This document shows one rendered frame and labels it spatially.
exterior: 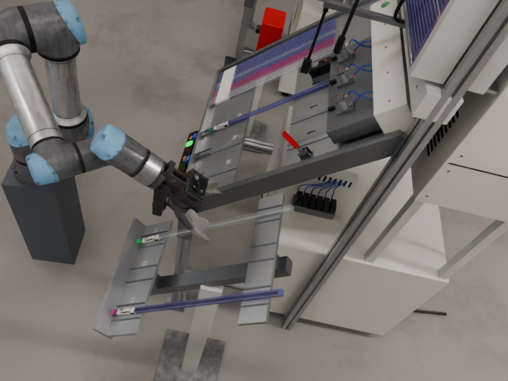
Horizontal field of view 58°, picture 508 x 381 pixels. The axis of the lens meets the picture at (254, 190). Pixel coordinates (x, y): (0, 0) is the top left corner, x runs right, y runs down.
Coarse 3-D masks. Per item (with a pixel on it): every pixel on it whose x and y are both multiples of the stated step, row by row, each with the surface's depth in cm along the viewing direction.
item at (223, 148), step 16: (240, 96) 165; (224, 112) 165; (240, 112) 158; (208, 128) 165; (224, 128) 158; (240, 128) 152; (208, 144) 158; (224, 144) 151; (240, 144) 146; (208, 160) 152; (224, 160) 146; (208, 176) 146; (224, 176) 141
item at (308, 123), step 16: (336, 32) 154; (352, 32) 148; (368, 32) 143; (304, 80) 148; (304, 96) 142; (320, 96) 137; (304, 112) 137; (320, 112) 133; (304, 128) 133; (320, 128) 128; (288, 144) 132; (304, 144) 127; (320, 144) 124; (336, 144) 120; (288, 160) 128
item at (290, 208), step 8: (280, 208) 110; (288, 208) 109; (240, 216) 116; (248, 216) 114; (256, 216) 113; (264, 216) 112; (216, 224) 119; (224, 224) 118; (232, 224) 117; (176, 232) 126; (184, 232) 124
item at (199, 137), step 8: (216, 72) 184; (216, 80) 180; (208, 104) 171; (208, 112) 169; (208, 120) 168; (200, 128) 163; (200, 136) 161; (200, 144) 160; (192, 152) 156; (192, 160) 154; (192, 168) 153
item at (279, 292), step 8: (224, 296) 102; (232, 296) 101; (240, 296) 100; (248, 296) 99; (256, 296) 97; (264, 296) 97; (272, 296) 96; (280, 296) 95; (160, 304) 111; (168, 304) 110; (176, 304) 109; (184, 304) 107; (192, 304) 106; (200, 304) 105; (208, 304) 104; (216, 304) 103; (136, 312) 115; (144, 312) 114
